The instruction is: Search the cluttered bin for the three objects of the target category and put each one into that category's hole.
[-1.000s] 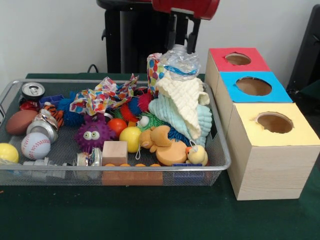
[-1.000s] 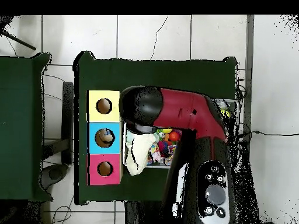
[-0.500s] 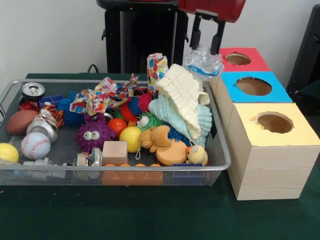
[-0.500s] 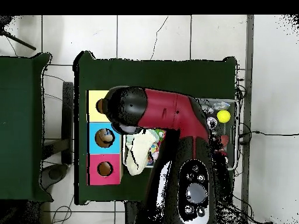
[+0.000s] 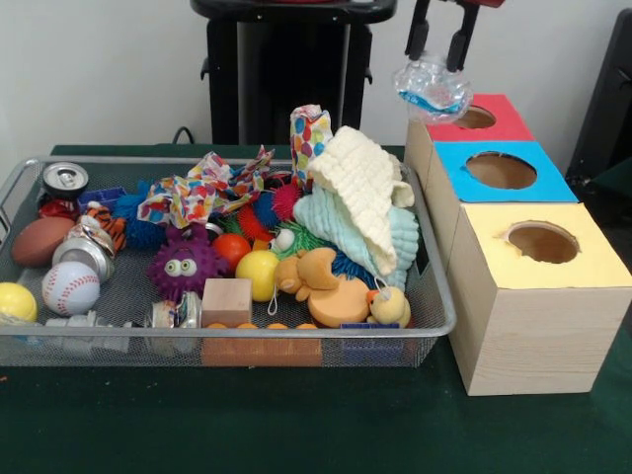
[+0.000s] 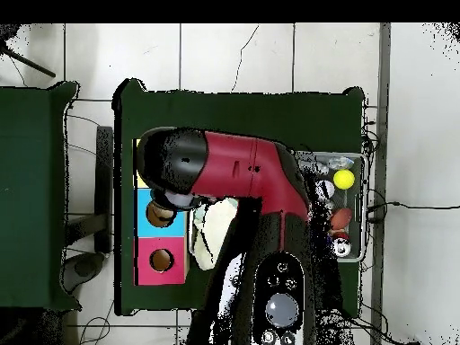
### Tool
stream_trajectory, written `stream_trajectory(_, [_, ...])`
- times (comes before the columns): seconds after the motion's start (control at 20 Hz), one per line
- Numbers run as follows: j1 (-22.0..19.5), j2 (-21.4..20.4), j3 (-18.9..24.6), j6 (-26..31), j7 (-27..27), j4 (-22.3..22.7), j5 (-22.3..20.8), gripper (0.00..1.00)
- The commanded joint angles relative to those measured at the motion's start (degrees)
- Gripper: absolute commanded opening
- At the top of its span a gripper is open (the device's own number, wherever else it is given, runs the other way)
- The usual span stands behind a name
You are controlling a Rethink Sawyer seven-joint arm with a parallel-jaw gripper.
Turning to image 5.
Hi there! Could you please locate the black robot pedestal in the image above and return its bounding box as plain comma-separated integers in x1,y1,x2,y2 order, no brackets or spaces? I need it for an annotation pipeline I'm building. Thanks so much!
191,0,398,147

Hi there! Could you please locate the cream knit cloth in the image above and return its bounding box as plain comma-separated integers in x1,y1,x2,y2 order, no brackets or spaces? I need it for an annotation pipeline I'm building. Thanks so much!
308,125,416,276

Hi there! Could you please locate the black chair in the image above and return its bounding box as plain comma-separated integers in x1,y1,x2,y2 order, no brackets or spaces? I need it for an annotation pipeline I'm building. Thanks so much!
573,10,632,194

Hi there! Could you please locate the wooden cube block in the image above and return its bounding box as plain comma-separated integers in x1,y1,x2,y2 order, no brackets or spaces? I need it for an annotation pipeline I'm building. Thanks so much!
201,278,254,328

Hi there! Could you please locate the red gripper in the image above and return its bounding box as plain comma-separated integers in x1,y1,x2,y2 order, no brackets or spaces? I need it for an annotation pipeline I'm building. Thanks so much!
405,0,507,73

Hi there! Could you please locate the small yellow rubber duck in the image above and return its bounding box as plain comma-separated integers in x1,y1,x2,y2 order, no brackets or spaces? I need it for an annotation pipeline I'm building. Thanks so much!
366,278,412,328

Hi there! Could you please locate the multicolour polka dot cloth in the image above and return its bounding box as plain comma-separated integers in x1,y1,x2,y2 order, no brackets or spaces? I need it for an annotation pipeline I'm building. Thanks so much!
138,146,276,229
290,105,335,189

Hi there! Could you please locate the small yellow ball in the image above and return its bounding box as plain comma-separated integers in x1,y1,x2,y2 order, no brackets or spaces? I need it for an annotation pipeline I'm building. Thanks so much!
235,250,281,302

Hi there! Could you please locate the wooden box with three holes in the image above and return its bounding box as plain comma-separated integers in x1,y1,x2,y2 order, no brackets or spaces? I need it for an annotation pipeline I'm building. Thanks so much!
405,94,632,396

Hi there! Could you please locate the purple googly-eyed monster toy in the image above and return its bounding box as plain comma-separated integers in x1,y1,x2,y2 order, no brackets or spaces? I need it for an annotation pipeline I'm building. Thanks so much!
148,225,229,303

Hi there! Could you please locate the mint green cloth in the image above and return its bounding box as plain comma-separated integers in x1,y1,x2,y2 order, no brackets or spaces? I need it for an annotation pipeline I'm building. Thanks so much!
293,188,421,289

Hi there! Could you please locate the clear plastic blue label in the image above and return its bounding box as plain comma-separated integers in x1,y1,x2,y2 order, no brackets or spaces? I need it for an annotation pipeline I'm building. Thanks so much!
394,53,474,125

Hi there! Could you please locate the white baseball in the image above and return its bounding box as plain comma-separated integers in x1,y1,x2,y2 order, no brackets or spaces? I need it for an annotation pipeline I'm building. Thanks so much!
41,262,101,316

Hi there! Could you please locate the orange foam duck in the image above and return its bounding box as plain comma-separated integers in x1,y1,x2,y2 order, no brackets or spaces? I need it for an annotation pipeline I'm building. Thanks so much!
275,247,371,328

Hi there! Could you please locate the shallow clear mesh bin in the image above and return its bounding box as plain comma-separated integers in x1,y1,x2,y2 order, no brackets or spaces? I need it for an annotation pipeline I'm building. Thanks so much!
0,156,457,368

